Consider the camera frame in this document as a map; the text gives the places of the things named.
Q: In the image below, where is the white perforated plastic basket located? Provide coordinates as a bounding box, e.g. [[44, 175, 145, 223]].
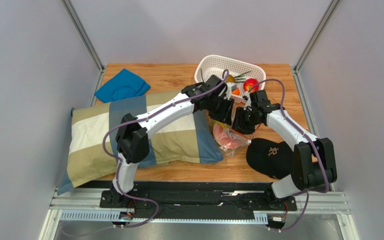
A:
[[194, 54, 267, 104]]

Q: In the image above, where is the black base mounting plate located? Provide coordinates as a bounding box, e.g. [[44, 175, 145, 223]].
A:
[[75, 180, 299, 221]]

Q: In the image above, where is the fake green onion stalk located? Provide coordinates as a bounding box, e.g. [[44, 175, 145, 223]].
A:
[[200, 68, 253, 84]]

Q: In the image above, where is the clear orange zip bag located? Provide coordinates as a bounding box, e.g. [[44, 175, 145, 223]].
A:
[[210, 120, 255, 158]]

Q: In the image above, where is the aluminium slotted rail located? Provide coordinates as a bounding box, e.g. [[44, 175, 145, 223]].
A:
[[59, 210, 269, 225]]

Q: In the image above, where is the right aluminium frame post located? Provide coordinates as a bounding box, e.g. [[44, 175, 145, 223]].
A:
[[293, 0, 342, 74]]

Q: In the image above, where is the aluminium frame post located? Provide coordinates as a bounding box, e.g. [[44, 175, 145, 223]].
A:
[[293, 0, 342, 74], [60, 0, 105, 72]]

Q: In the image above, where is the fake orange fruit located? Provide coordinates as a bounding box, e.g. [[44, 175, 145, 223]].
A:
[[231, 88, 241, 96]]

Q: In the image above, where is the blue folded cloth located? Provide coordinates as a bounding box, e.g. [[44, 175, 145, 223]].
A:
[[94, 68, 151, 103]]

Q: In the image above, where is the checked blue beige pillow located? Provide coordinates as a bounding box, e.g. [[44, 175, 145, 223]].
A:
[[57, 90, 224, 195]]

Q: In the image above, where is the black baseball cap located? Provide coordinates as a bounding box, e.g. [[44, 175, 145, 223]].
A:
[[245, 138, 293, 180]]

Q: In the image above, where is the fake red apple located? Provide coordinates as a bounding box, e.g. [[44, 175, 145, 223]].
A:
[[243, 78, 259, 93]]

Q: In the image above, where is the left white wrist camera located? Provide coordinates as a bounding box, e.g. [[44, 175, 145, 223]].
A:
[[226, 82, 238, 98]]

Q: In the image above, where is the fake watermelon slice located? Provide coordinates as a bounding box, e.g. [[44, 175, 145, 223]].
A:
[[213, 123, 242, 150]]

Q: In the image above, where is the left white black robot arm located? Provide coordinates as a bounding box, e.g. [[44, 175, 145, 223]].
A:
[[112, 69, 234, 196]]

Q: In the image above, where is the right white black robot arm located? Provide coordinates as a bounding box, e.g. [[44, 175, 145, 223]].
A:
[[232, 90, 338, 199]]

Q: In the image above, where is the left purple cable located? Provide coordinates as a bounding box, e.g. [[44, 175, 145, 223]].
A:
[[102, 68, 230, 229]]

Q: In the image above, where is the left aluminium frame post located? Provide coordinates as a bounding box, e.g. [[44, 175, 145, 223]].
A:
[[60, 0, 105, 72]]

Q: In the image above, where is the fake brown potato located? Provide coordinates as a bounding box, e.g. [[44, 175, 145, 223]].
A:
[[226, 75, 236, 83]]

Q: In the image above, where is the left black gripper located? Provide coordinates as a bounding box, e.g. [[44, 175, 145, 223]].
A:
[[206, 95, 235, 127]]

